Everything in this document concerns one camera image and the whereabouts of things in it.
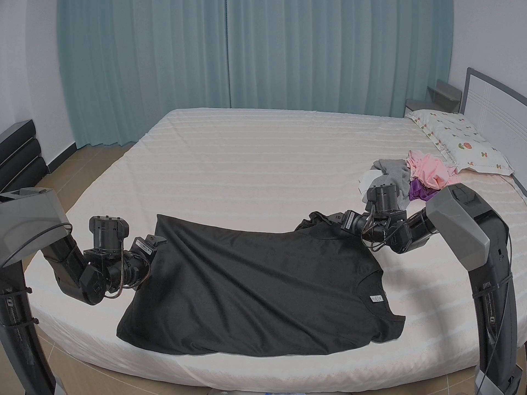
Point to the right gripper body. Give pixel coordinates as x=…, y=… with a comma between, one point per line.
x=360, y=224

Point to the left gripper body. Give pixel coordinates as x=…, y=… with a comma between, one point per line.
x=138, y=270

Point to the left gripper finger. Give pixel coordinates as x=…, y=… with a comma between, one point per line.
x=158, y=241

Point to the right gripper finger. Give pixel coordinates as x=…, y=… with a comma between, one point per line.
x=335, y=219

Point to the black T-shirt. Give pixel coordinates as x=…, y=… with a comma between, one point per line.
x=247, y=286

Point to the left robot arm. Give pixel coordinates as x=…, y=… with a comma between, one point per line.
x=29, y=220

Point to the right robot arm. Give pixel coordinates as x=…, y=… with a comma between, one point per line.
x=461, y=220

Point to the bed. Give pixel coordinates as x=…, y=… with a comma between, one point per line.
x=267, y=171

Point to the white garment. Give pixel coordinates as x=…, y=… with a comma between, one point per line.
x=370, y=181

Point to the grey garment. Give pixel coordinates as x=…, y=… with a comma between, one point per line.
x=393, y=169

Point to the purple garment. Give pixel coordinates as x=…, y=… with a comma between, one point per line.
x=420, y=191

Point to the pink garment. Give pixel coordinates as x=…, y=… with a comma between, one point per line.
x=432, y=171

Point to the white printed pillow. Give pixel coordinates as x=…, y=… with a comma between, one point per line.
x=461, y=138

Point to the grey bedside table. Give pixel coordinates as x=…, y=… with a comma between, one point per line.
x=440, y=97

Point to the black chest of drawers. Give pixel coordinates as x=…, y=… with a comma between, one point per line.
x=18, y=154

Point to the blue-green curtain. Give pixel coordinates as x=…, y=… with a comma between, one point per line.
x=164, y=56

